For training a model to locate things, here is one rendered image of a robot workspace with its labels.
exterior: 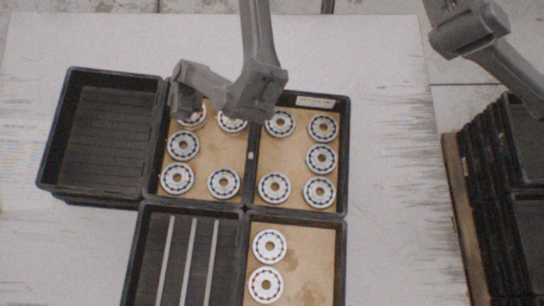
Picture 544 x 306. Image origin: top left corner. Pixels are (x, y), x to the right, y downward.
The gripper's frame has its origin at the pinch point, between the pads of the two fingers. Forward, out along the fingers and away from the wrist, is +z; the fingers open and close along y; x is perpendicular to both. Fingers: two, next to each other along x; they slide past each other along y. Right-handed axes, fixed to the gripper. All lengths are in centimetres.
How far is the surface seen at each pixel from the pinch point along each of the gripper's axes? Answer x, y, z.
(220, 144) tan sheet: -7.8, 10.2, 7.5
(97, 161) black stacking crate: -17.5, -27.5, 7.0
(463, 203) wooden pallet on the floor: -1, 122, 78
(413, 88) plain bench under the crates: 27, 79, 22
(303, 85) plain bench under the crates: 23.9, 36.8, 21.3
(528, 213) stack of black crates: -9, 138, 54
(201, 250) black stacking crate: -42.2, 8.6, 7.2
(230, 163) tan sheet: -14.1, 14.2, 7.5
